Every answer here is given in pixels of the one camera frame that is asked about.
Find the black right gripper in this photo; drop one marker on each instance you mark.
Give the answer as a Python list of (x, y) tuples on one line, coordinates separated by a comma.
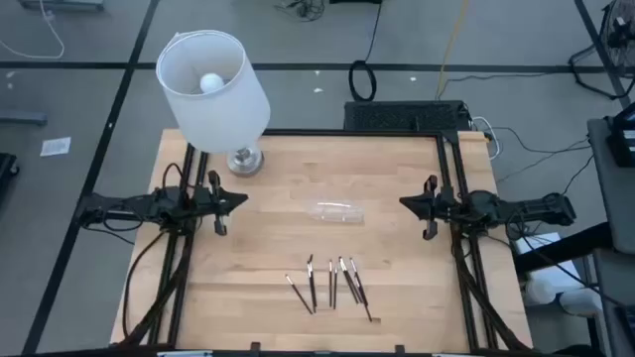
[(430, 228)]

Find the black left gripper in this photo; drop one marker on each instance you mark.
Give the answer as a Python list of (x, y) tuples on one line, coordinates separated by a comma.
[(216, 225)]

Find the clear plastic container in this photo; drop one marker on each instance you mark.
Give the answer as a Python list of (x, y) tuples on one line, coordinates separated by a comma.
[(337, 210)]

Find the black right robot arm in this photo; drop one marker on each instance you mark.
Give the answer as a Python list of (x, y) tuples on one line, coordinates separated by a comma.
[(521, 210)]

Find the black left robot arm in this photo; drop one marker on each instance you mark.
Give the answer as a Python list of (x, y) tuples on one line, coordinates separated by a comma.
[(124, 205)]

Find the white shade table lamp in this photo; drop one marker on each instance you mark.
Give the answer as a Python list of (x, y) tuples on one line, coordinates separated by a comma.
[(218, 119)]

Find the black perforated computer case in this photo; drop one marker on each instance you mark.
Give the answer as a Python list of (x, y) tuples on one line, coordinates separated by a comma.
[(407, 116)]

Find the white box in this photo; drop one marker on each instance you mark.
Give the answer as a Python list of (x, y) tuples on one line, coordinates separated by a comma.
[(543, 243)]

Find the black cart beam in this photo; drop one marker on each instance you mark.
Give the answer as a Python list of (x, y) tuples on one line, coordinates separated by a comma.
[(560, 246)]

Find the white roll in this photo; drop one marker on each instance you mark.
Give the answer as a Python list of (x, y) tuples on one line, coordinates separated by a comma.
[(580, 301), (538, 292)]

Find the silver aluminium bar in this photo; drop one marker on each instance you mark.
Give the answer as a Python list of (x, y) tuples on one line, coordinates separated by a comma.
[(454, 355), (184, 354)]

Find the white paper sheet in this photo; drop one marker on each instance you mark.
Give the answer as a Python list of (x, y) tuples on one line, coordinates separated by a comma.
[(55, 146)]

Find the grey side cart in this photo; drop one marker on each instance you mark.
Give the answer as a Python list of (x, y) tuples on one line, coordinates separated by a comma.
[(612, 188)]

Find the black device white labels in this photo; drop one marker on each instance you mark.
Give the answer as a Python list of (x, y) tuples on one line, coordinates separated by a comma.
[(622, 139)]

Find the grey floor bar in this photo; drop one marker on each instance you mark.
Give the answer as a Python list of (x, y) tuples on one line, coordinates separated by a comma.
[(22, 118)]

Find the black floor object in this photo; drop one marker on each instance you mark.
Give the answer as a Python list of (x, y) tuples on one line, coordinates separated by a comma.
[(6, 168)]

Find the grey floor platform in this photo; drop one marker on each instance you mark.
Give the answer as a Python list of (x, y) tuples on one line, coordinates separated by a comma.
[(62, 4)]

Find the black floor fan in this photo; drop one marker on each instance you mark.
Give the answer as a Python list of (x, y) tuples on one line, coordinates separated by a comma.
[(617, 30)]

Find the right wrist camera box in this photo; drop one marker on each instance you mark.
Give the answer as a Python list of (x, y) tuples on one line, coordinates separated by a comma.
[(448, 201)]

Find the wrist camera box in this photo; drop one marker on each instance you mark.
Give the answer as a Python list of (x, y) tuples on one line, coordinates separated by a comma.
[(448, 201), (201, 197)]

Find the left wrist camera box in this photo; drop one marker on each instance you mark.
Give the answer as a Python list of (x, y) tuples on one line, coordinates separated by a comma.
[(201, 197)]

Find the black aluminium table frame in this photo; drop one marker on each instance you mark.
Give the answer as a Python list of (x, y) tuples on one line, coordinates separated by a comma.
[(347, 132)]

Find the black frame bracket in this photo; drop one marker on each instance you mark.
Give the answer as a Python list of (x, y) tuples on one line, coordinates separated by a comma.
[(399, 349), (255, 348)]

